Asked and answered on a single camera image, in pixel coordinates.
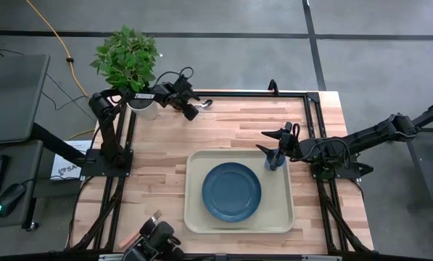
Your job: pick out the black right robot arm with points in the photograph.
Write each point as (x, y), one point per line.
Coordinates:
(368, 136)

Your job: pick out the black metal stand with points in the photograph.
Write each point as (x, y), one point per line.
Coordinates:
(424, 159)

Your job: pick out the grey desk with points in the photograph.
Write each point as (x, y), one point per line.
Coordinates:
(13, 101)

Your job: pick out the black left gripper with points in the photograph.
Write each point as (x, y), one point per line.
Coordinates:
(187, 98)

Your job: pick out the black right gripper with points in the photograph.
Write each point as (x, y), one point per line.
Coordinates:
(292, 148)

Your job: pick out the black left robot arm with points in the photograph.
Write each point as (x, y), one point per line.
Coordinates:
(109, 137)

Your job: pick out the white paper sheet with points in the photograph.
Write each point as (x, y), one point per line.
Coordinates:
(65, 168)

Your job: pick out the black frame clip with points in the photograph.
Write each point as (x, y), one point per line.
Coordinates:
(273, 87)

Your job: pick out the blue cup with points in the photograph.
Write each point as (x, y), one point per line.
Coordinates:
(282, 161)

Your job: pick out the black computer mouse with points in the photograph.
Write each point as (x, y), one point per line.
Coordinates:
(9, 199)

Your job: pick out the large green potted plant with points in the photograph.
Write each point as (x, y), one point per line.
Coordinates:
(125, 61)

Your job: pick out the blue round plate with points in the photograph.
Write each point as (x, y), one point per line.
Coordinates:
(231, 192)

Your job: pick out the beige plastic tray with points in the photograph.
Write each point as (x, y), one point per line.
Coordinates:
(274, 203)

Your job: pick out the black aluminium table frame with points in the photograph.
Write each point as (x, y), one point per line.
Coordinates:
(238, 95)

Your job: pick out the silver table bracket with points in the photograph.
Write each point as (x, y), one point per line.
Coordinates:
(111, 257)
(321, 258)

